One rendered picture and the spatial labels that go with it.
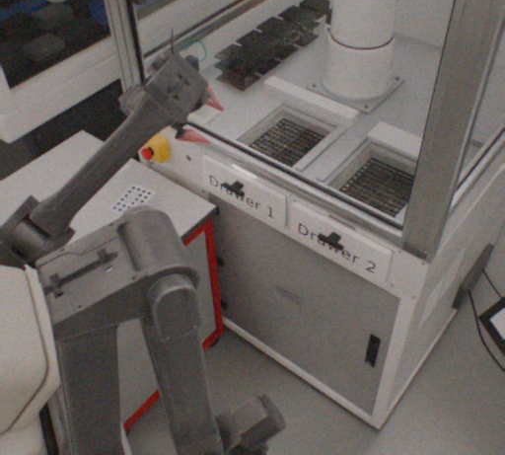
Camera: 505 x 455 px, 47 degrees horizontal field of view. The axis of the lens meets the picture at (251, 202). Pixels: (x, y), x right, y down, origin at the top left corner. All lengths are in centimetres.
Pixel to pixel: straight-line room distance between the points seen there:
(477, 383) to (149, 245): 199
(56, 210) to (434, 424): 163
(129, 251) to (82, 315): 7
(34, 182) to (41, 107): 28
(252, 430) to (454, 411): 151
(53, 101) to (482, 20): 149
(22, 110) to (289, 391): 135
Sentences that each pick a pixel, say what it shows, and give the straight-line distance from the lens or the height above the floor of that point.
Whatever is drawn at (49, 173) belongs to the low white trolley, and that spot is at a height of 76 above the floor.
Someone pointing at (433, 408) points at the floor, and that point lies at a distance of 231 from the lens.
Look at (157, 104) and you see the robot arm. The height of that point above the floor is 148.
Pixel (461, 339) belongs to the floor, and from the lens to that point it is 249.
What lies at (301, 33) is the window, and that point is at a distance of 128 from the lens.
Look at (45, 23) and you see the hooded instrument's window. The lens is 206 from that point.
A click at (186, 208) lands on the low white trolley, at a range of 177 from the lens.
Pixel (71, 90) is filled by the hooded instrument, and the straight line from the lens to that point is 217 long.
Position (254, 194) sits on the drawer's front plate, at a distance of 161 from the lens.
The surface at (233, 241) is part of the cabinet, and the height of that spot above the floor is 59.
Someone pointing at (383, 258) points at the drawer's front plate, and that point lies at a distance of 146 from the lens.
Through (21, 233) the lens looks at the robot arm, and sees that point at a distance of 107.
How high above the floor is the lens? 201
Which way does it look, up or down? 45 degrees down
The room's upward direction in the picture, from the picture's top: 2 degrees counter-clockwise
